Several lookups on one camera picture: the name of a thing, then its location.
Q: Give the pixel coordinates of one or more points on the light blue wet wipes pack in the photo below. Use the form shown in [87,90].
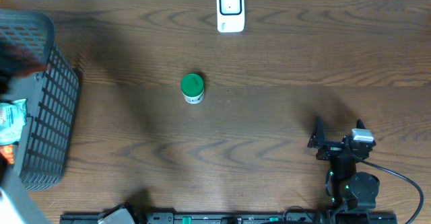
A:
[13,119]

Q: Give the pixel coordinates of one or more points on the orange Kleenex tissue pack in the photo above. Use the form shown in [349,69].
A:
[7,151]

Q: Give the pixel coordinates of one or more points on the green lid white jar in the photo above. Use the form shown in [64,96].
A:
[193,88]

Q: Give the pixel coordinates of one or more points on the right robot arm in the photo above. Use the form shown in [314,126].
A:
[353,193]

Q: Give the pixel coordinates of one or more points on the white barcode scanner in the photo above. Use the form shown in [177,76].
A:
[230,16]

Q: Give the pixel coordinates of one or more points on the grey plastic mesh basket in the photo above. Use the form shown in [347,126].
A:
[51,98]

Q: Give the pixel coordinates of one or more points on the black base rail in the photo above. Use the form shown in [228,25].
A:
[189,218]

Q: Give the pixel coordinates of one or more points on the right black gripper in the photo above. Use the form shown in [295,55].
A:
[317,140]

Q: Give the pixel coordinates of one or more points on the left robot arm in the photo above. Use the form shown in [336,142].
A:
[16,204]

